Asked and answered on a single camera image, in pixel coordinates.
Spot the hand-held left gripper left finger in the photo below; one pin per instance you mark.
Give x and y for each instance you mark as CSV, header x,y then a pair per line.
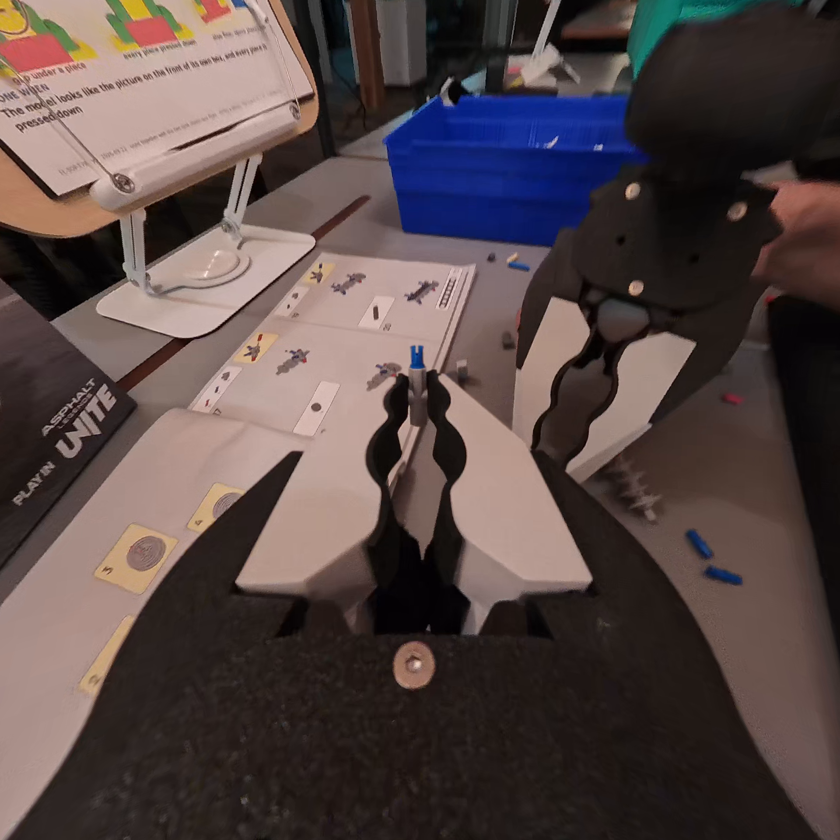
x,y
308,525

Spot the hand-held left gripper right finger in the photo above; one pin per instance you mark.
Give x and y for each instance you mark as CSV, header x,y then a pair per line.
x,y
525,525

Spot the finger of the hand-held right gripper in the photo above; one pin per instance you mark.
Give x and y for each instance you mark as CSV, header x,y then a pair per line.
x,y
649,380
544,348

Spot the long dark lego chassis assembly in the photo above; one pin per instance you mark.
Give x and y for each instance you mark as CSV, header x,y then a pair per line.
x,y
464,371

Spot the grey lego gear shaft assembly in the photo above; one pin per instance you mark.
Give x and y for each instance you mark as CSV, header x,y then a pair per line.
x,y
630,492

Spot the grey lego axle connector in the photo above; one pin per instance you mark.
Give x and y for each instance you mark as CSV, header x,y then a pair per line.
x,y
418,397

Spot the yellow car lego set box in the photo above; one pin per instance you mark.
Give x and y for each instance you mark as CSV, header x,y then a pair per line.
x,y
52,394

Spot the person's right hand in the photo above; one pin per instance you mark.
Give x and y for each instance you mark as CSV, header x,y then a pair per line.
x,y
807,236

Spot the blue plastic bin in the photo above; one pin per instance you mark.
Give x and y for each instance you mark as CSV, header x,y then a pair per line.
x,y
492,184

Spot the open instruction booklet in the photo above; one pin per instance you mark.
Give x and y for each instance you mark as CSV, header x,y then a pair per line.
x,y
341,315

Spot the teal tote bag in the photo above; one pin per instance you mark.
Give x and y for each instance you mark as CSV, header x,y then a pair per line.
x,y
649,19

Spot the white desk stand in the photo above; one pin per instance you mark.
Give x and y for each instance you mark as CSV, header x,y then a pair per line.
x,y
544,59

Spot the white cabinet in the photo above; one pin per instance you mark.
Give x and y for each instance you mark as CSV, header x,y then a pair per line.
x,y
400,39

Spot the wooden document board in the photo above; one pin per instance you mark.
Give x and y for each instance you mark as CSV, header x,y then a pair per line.
x,y
39,210

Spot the printed paper sheet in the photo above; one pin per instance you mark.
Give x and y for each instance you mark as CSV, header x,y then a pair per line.
x,y
164,85

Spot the wooden post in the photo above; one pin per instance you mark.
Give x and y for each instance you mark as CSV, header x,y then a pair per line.
x,y
369,52

